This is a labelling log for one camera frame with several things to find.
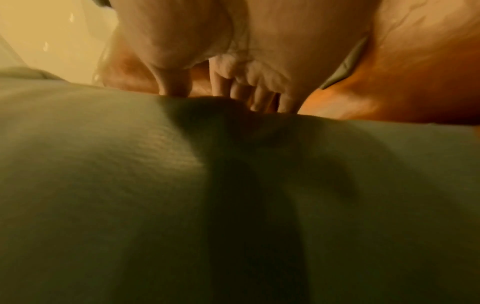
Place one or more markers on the person's right hand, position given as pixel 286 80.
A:
pixel 262 35

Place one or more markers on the green fabric cloth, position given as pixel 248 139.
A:
pixel 112 184

